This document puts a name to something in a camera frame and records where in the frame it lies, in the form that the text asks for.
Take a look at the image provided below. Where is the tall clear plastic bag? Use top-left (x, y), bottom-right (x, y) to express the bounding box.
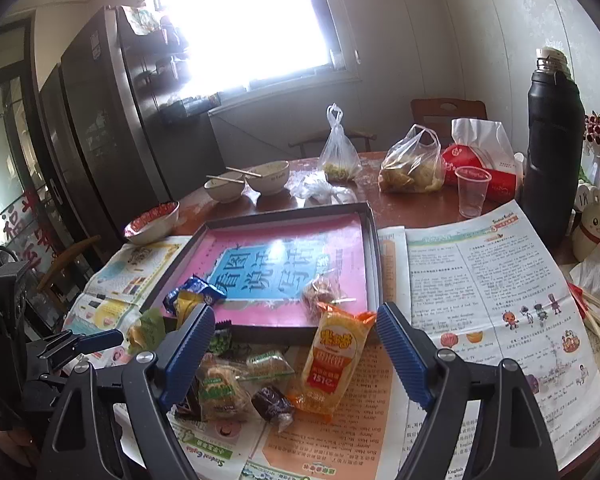
top-left (319, 103), bottom-right (363, 183)

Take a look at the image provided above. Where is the orange bread packet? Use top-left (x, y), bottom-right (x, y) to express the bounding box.
top-left (286, 301), bottom-right (378, 422)

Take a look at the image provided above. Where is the black thermos bottle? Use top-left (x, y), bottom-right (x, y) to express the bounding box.
top-left (521, 47), bottom-right (587, 251)

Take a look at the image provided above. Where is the red tissue pack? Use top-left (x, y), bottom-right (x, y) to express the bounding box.
top-left (440, 117), bottom-right (523, 203)

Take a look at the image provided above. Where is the orange page newspaper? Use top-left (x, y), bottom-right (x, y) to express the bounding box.
top-left (240, 227), bottom-right (416, 480)

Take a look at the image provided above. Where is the clear packet brown snack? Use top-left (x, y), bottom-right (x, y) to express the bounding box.
top-left (300, 275), bottom-right (357, 322)

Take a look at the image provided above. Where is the blue snack packet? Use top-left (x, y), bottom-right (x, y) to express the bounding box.
top-left (163, 275), bottom-right (227, 313)

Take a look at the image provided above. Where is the white plastic bag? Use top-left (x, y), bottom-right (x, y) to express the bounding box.
top-left (569, 250), bottom-right (600, 321)

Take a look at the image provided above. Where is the bowl with red contents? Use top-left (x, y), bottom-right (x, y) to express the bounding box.
top-left (124, 201), bottom-right (181, 246)

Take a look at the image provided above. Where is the large white bowl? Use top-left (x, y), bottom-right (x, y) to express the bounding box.
top-left (245, 160), bottom-right (291, 196)

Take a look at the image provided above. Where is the white cartoon newspaper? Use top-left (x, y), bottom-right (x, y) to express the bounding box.
top-left (402, 199), bottom-right (600, 480)

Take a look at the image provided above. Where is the small clear cake packet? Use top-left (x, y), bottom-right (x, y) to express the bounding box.
top-left (245, 349), bottom-right (296, 381)

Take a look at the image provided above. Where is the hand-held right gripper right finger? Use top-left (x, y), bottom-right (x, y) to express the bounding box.
top-left (376, 301), bottom-right (561, 480)

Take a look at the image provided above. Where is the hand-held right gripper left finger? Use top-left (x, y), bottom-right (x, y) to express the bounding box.
top-left (37, 302), bottom-right (216, 480)

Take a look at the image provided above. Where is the cream rabbit figurine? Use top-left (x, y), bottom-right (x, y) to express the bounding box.
top-left (572, 187), bottom-right (600, 263)

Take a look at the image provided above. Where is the light wooden armchair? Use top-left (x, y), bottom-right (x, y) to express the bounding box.
top-left (36, 235), bottom-right (103, 296)

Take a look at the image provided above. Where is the small white bowl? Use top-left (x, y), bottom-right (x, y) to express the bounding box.
top-left (203, 176), bottom-right (246, 205)

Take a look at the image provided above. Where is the green peas packet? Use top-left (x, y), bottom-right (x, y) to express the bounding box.
top-left (207, 327), bottom-right (246, 361)

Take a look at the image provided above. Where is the green and yellow snack packet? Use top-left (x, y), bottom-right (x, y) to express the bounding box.
top-left (126, 307), bottom-right (168, 356)

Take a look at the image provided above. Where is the bright window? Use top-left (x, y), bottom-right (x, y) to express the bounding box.
top-left (145, 0), bottom-right (361, 106)

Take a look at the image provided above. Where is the large clear cake packet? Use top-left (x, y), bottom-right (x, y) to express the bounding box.
top-left (196, 352), bottom-right (261, 423)

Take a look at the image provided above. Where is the dark shallow box pink bottom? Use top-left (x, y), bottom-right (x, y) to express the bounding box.
top-left (141, 202), bottom-right (384, 347)

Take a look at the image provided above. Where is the wide plastic bag of food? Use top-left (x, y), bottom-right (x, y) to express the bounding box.
top-left (378, 124), bottom-right (447, 195)

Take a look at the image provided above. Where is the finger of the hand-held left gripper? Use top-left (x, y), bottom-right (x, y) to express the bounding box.
top-left (76, 328), bottom-right (127, 359)

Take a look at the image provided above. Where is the crumpled clear plastic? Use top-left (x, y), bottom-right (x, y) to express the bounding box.
top-left (286, 172), bottom-right (358, 206)

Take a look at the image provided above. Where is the bundle of wooden sticks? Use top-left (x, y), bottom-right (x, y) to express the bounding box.
top-left (567, 282), bottom-right (600, 336)

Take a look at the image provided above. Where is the clear plastic cup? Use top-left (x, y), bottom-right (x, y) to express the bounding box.
top-left (454, 166), bottom-right (493, 219)

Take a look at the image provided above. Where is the dark brown chocolate packet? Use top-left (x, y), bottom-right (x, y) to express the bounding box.
top-left (251, 385), bottom-right (297, 433)

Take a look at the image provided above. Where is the dark refrigerator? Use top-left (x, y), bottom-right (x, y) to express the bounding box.
top-left (37, 5), bottom-right (226, 251)

